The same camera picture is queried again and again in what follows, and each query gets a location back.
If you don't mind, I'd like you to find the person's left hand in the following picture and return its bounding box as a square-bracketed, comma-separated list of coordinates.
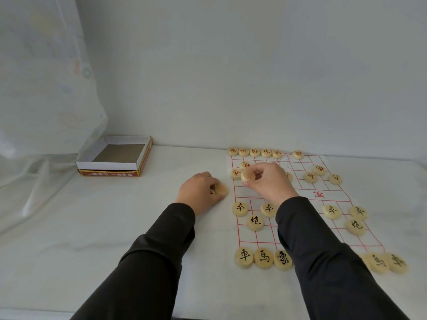
[174, 171, 228, 218]

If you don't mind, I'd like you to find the person's right hand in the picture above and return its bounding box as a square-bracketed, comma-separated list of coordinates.
[242, 162, 300, 207]

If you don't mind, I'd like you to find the red grid xiangqi board sheet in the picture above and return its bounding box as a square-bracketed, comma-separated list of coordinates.
[226, 153, 386, 264]

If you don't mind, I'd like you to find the white cardboard box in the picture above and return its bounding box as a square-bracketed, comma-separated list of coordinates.
[76, 136, 153, 178]

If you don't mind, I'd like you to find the person's left forearm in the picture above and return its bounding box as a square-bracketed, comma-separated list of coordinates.
[70, 202, 197, 320]

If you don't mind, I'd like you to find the person's right forearm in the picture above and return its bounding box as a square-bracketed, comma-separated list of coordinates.
[275, 196, 409, 320]

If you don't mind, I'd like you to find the sheer white curtain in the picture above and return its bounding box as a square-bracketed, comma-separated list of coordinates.
[0, 0, 109, 232]

